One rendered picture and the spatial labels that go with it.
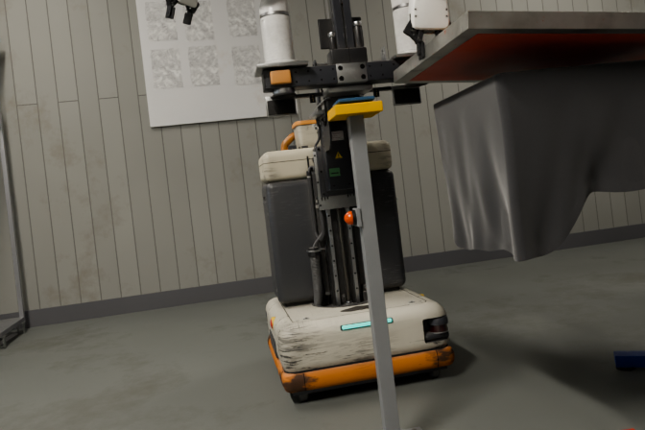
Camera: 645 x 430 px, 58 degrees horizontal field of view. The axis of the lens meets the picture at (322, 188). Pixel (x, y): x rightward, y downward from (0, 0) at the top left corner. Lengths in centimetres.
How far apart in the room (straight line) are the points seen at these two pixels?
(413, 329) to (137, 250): 279
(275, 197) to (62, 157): 255
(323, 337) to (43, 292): 295
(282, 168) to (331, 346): 73
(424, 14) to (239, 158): 310
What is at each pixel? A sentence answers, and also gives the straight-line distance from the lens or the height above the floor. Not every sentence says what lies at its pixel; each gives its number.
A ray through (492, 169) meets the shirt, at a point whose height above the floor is 74.
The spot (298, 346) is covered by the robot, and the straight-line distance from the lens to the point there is 207.
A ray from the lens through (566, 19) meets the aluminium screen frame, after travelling 140.
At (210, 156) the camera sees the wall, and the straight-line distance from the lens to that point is 449.
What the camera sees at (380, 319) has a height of 37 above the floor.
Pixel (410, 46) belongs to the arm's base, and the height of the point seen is 116.
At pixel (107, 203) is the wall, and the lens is 454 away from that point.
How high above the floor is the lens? 74
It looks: level
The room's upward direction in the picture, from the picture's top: 7 degrees counter-clockwise
